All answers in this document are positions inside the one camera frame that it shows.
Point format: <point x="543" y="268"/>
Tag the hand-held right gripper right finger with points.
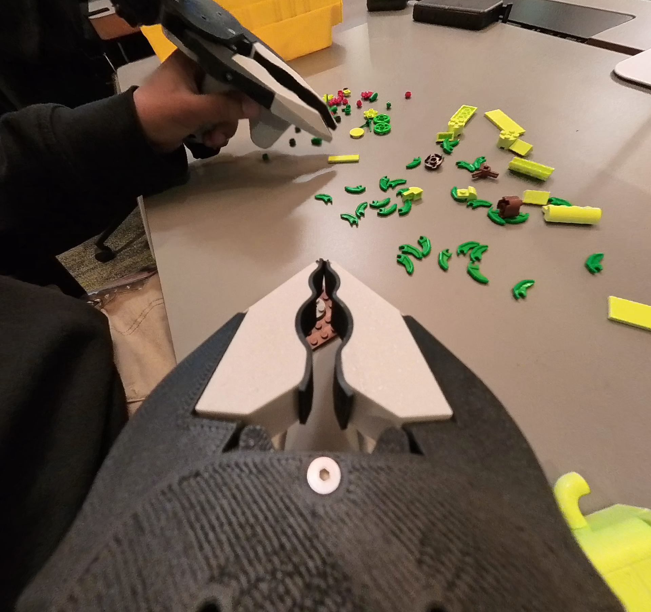
<point x="386" y="368"/>

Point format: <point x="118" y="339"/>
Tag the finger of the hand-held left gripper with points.
<point x="285" y="72"/>
<point x="254" y="76"/>

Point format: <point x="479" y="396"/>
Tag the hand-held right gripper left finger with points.
<point x="254" y="368"/>

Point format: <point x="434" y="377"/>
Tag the yellow storage bin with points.
<point x="285" y="7"/>

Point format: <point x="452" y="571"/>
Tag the brown tile with flower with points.
<point x="325" y="335"/>

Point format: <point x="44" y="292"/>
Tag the small lime single-stud brick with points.
<point x="464" y="193"/>

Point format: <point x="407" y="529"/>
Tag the brown toy stump piece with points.
<point x="508" y="207"/>

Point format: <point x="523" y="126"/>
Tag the lime slope toy brick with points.
<point x="530" y="168"/>

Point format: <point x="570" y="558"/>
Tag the person's left forearm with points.
<point x="76" y="149"/>

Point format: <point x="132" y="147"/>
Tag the person's left hand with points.
<point x="173" y="109"/>

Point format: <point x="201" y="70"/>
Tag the narrow lime toy tile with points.
<point x="343" y="158"/>

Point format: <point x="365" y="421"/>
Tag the green toy wheel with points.
<point x="382" y="129"/>
<point x="381" y="118"/>

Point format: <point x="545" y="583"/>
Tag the person's tan pants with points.
<point x="142" y="327"/>

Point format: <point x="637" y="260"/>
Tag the small lime hollow plate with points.
<point x="445" y="137"/>

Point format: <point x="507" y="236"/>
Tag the dark brown round toy piece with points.
<point x="433" y="161"/>

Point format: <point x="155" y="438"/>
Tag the small lime curved piece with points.
<point x="414" y="193"/>

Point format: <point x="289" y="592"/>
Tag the lime round toy brick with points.
<point x="454" y="129"/>
<point x="507" y="140"/>

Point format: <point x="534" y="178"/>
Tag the flat black power bank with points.
<point x="457" y="12"/>

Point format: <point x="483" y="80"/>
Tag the lime studded toy plate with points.
<point x="464" y="114"/>

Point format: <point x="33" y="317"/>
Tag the scattered green leaf pieces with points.
<point x="494" y="217"/>

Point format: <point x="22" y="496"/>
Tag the person's black jacket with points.
<point x="46" y="419"/>

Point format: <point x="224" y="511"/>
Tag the large lime toy tile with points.
<point x="503" y="121"/>

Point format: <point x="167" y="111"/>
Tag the small square lime tile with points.
<point x="535" y="196"/>
<point x="521" y="147"/>

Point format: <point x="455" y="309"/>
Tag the lime half cylinder brick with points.
<point x="572" y="214"/>

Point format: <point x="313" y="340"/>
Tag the wide lime toy tile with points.
<point x="630" y="312"/>

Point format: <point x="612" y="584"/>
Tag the lime plastic hooked part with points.
<point x="610" y="546"/>

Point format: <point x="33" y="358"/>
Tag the white book stand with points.
<point x="638" y="70"/>

